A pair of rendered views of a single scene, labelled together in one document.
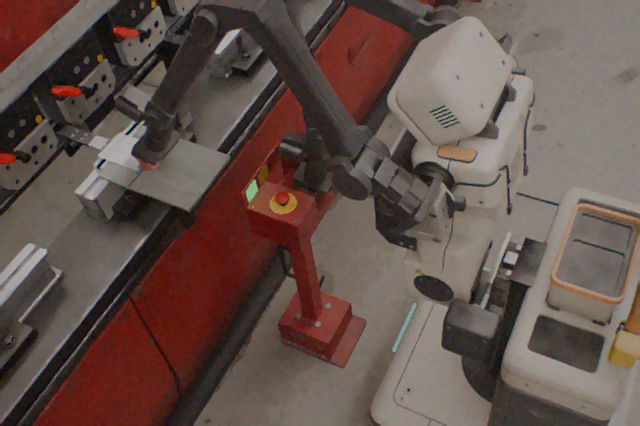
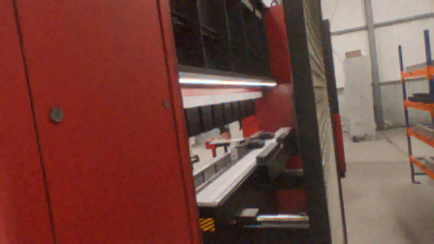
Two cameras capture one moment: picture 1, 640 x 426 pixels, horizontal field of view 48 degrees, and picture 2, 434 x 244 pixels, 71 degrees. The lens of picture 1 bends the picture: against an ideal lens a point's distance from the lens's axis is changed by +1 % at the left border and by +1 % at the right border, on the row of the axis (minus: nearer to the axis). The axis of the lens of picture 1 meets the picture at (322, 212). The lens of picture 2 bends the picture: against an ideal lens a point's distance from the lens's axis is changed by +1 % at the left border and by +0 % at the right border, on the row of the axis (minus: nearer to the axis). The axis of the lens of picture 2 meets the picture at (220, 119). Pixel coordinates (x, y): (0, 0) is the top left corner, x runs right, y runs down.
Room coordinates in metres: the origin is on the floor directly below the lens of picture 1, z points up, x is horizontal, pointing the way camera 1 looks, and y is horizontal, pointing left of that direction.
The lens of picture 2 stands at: (3.80, -0.28, 1.34)
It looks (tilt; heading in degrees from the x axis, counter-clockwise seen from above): 3 degrees down; 167
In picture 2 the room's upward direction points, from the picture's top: 8 degrees counter-clockwise
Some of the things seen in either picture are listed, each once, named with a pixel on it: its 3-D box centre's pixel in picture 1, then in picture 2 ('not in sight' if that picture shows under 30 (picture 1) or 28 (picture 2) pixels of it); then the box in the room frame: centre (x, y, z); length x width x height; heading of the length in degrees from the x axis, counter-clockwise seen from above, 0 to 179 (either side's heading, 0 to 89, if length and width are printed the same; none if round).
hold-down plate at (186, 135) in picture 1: (156, 172); not in sight; (1.27, 0.41, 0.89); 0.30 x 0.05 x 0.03; 146
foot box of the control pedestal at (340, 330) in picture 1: (322, 323); not in sight; (1.22, 0.06, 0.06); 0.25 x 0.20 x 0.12; 57
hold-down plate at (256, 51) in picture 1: (265, 40); not in sight; (1.74, 0.09, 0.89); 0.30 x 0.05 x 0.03; 146
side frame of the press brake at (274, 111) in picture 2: not in sight; (278, 111); (0.56, 1.17, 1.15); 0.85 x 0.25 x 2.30; 56
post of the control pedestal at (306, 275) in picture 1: (304, 268); not in sight; (1.24, 0.08, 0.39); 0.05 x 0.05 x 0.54; 57
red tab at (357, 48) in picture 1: (361, 44); not in sight; (2.03, -0.23, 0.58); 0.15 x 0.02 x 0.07; 146
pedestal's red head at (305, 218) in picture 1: (289, 196); not in sight; (1.24, 0.08, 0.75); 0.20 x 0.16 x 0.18; 147
